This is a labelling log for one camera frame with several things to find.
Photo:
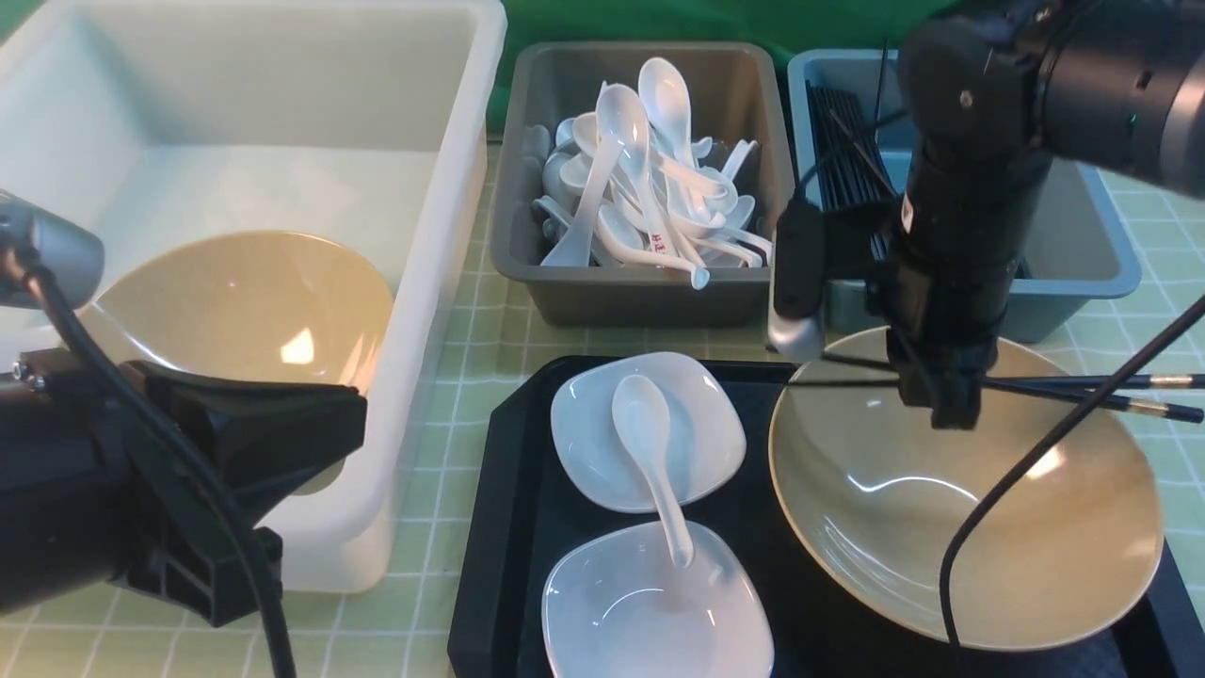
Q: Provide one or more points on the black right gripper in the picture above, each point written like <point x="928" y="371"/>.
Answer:
<point x="943" y="289"/>

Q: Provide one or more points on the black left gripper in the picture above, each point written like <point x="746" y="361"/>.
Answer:
<point x="264" y="440"/>

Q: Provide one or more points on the black chopstick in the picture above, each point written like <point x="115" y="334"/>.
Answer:
<point x="1084" y="382"/>
<point x="1113" y="403"/>

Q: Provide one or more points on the tan noodle bowl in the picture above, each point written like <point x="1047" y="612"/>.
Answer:
<point x="875" y="495"/>
<point x="254" y="306"/>

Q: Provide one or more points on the white square dish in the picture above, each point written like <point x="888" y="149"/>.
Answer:
<point x="707" y="443"/>
<point x="618" y="607"/>

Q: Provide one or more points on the white soup spoon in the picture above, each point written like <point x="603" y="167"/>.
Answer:
<point x="642" y="422"/>

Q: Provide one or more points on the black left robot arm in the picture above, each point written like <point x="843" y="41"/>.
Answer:
<point x="88" y="496"/>

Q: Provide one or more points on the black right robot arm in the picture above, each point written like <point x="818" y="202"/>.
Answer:
<point x="997" y="90"/>

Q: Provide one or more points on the tan noodle bowl in tub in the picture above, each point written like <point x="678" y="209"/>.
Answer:
<point x="254" y="306"/>

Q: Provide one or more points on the blue plastic chopstick bin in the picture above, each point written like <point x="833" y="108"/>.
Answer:
<point x="1077" y="250"/>

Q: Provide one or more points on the bundle of black chopsticks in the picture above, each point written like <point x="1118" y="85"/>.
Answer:
<point x="843" y="151"/>

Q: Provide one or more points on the black plastic serving tray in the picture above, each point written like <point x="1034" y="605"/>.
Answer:
<point x="527" y="516"/>

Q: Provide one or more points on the grey plastic spoon bin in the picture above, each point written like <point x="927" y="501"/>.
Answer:
<point x="735" y="96"/>

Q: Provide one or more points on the large white plastic tub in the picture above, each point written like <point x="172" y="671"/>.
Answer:
<point x="159" y="123"/>

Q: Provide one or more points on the white spoon top centre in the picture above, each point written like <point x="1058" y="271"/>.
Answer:
<point x="665" y="95"/>

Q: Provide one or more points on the white spoon leaning left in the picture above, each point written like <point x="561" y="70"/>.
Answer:
<point x="622" y="128"/>

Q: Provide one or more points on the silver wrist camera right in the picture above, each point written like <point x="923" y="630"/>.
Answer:
<point x="795" y="327"/>

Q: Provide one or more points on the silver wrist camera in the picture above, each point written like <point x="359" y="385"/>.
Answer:
<point x="795" y="327"/>
<point x="73" y="254"/>

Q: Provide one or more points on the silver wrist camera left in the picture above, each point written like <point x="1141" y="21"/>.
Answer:
<point x="73" y="254"/>

